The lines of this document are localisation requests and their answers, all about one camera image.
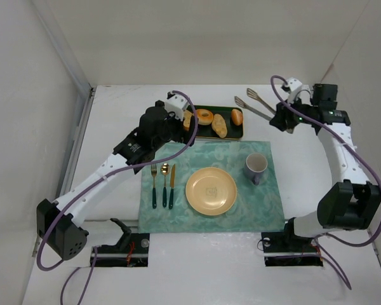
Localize round bun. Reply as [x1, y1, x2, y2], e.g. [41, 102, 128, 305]
[231, 109, 243, 126]

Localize metal tongs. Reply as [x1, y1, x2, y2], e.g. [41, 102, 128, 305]
[234, 88, 295, 134]

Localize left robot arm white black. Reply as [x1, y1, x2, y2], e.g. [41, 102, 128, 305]
[36, 91, 197, 271]

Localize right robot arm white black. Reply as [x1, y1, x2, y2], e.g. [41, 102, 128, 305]
[270, 78, 381, 247]

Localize bread slice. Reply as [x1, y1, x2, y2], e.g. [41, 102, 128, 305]
[183, 110, 193, 131]

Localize oblong bread roll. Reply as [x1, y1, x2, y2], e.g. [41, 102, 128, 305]
[211, 114, 227, 139]

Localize bagel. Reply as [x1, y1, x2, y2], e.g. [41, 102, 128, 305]
[196, 109, 214, 126]

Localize purple mug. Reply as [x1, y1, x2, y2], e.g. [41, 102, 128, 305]
[244, 152, 268, 186]

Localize dark green serving tray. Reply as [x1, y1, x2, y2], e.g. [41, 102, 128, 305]
[195, 105, 244, 140]

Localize teal patterned placemat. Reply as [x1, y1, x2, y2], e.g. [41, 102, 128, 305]
[138, 141, 284, 233]

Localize yellow plate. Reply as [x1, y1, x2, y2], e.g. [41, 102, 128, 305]
[185, 167, 237, 217]

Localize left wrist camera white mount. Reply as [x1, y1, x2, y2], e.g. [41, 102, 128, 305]
[164, 91, 189, 121]

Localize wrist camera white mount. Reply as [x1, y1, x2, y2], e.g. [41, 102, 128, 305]
[164, 91, 189, 121]
[281, 78, 311, 104]

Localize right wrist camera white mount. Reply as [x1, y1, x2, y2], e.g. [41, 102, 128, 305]
[281, 78, 311, 104]

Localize gold spoon green handle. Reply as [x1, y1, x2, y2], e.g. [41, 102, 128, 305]
[161, 163, 170, 208]

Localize gold fork green handle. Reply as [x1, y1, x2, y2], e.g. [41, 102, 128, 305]
[150, 164, 157, 209]

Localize gold knife green handle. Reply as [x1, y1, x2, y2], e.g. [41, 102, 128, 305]
[168, 164, 176, 210]

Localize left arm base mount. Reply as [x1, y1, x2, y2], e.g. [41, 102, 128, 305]
[88, 218, 150, 268]

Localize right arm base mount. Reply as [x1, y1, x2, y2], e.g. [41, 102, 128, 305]
[257, 219, 323, 267]

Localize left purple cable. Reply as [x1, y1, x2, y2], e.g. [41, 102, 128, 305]
[37, 90, 198, 305]

